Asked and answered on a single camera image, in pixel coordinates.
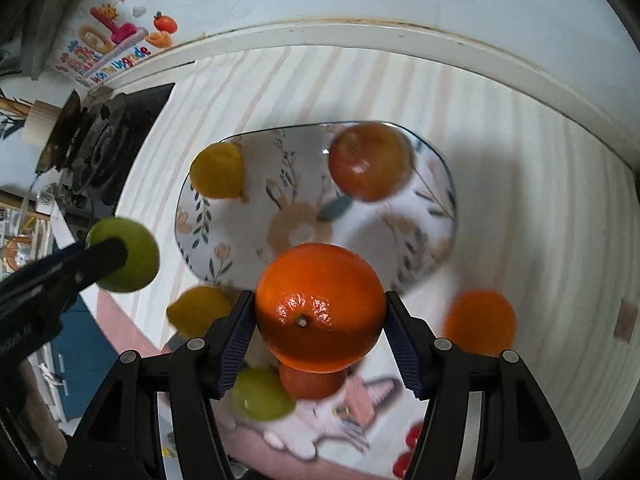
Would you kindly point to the colourful wall sticker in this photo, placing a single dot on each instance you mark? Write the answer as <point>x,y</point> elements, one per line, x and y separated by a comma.
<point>100,40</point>

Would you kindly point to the blue cabinet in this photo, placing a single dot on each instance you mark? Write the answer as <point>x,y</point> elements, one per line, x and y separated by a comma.
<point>85,360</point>

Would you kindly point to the yellow lemon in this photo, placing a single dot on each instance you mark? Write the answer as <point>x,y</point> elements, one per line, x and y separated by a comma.
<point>217,170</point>
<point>195,310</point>

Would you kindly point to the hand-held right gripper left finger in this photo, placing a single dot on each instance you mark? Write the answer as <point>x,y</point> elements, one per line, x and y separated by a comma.
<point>235,355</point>

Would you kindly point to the grey range hood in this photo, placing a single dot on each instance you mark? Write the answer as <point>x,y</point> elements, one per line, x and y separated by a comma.
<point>45,25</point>

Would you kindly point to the green apple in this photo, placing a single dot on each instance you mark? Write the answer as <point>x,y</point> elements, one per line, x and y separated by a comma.
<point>137,260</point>
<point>262,395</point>

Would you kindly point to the beige utensil holder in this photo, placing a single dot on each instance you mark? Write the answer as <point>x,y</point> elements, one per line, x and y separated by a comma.
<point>40,122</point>

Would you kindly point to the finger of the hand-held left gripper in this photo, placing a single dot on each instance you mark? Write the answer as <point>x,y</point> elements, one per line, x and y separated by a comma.
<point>100,260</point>

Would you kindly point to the black gas stove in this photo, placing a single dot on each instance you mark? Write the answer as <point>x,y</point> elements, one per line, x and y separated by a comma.
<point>125,125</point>

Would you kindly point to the floral ceramic plate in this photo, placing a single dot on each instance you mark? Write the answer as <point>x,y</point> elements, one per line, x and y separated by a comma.
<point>300,185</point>

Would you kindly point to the dark red orange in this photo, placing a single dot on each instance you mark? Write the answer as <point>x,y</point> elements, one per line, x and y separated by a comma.
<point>312,385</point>

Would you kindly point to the red apple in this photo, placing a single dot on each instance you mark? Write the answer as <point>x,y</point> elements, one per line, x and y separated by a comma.
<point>370,162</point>

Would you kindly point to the dark frying pan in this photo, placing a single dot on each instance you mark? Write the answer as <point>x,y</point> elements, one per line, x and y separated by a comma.
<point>62,130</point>

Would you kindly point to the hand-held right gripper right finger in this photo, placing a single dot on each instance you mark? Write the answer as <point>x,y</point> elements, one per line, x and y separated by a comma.
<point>405,355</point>

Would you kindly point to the wooden spatula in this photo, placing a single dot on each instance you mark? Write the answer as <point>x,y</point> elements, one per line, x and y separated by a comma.
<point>12,104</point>

